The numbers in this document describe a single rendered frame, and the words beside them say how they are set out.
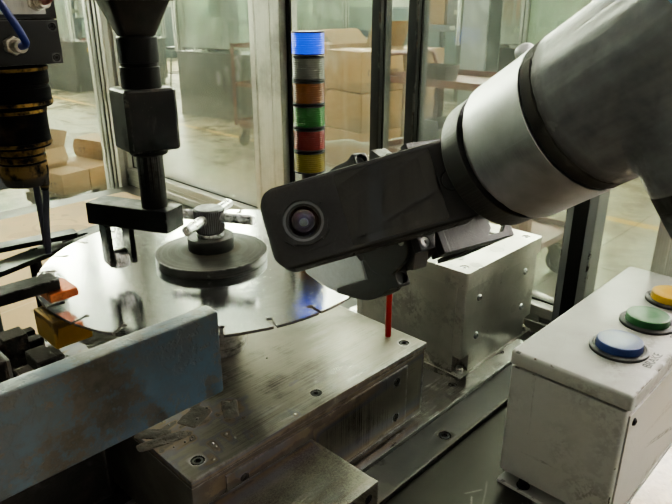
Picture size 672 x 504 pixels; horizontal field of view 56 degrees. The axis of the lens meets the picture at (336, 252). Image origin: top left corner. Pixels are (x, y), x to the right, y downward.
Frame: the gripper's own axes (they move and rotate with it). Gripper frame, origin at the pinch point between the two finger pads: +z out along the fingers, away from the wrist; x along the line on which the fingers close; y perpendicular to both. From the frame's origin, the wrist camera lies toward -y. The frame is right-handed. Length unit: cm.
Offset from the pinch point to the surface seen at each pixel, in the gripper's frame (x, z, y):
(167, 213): 8.3, 8.9, -6.2
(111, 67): 76, 102, 23
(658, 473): -67, 76, 129
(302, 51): 31.0, 22.1, 22.1
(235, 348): -3.6, 21.0, 0.9
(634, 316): -13.0, -2.5, 31.7
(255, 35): 52, 52, 35
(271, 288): 0.1, 10.0, 1.5
